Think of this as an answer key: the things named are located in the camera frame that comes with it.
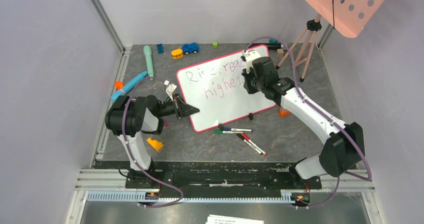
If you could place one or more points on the red whiteboard marker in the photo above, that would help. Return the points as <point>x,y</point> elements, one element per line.
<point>251,142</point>

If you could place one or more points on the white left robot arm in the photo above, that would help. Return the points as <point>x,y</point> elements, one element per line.
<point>131,117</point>

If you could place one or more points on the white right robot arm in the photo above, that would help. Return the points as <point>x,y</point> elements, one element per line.
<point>343,144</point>

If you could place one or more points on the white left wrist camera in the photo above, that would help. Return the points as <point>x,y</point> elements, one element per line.
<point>170,88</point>

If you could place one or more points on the black whiteboard marker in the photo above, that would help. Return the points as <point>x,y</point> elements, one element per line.
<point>248,143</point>

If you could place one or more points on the pink framed whiteboard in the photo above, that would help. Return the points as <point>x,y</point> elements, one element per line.
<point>216,88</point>

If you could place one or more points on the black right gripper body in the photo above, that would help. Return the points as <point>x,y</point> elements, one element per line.
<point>248,82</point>

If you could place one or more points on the dark blue block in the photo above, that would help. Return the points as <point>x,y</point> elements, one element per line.
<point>160,48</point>

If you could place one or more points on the blue toy marker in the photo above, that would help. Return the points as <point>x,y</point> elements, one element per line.
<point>128,86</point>

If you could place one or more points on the purple marker cap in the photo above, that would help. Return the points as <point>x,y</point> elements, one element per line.
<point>165,123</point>

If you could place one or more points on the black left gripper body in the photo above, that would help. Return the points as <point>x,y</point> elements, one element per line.
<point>167,108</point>

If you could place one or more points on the pink perforated music stand tray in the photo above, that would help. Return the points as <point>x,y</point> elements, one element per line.
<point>348,17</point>

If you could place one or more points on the blue toy car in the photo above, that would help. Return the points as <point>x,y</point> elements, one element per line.
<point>190,48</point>

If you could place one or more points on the green cube block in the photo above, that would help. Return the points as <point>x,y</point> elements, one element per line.
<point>215,45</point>

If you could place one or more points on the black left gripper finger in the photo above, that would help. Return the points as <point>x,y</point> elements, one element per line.
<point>177,100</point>
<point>184,110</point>

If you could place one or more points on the white printed paper sheet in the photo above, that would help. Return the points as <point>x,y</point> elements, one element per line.
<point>219,219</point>

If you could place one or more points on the blue whiteboard marker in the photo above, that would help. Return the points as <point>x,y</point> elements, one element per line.
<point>236,129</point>

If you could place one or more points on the white comb cable duct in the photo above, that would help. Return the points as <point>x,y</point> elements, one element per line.
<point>142,197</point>

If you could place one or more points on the black cylinder flashlight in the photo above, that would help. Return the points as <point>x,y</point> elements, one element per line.
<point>270,46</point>

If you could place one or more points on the yellow oval toy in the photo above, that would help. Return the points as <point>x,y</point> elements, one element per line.
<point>177,53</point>

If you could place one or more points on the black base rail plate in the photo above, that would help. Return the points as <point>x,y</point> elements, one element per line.
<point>221,180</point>

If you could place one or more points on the orange wedge block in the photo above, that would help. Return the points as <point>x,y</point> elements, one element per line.
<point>157,145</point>

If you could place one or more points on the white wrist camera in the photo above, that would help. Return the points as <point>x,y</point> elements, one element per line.
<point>248,57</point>
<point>170,88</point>

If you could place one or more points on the pink tripod stand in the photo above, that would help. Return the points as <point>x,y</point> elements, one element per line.
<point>303,46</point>

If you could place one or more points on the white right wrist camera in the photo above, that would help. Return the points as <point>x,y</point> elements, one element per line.
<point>248,57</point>

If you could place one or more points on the wooden cube block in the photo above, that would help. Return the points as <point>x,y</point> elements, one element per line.
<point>280,52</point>

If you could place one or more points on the green whiteboard marker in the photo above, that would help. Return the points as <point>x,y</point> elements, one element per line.
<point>227,132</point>

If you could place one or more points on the orange small toy piece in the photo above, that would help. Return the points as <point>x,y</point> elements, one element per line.
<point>119,85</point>

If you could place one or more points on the teal green toy microphone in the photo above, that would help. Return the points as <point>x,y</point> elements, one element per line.
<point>147,51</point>

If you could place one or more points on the orange semicircle toy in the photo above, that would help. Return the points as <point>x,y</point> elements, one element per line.
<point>283,112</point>

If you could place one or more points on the teal block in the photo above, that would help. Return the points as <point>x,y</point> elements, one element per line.
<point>272,41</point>

